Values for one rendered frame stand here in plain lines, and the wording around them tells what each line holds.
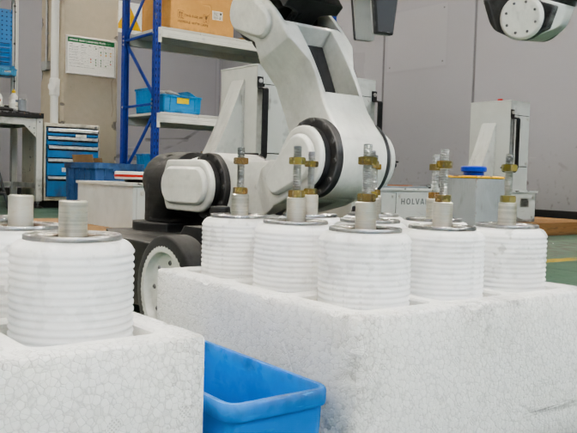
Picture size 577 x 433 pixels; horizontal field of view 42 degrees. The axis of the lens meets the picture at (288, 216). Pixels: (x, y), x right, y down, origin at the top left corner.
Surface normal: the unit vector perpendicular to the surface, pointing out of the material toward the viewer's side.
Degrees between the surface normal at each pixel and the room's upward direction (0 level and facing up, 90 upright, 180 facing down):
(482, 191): 90
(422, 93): 90
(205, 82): 90
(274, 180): 90
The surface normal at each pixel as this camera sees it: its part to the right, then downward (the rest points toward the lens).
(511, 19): -0.59, 0.16
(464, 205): -0.80, 0.01
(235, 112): 0.61, 0.06
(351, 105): 0.56, -0.39
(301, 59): -0.64, 0.41
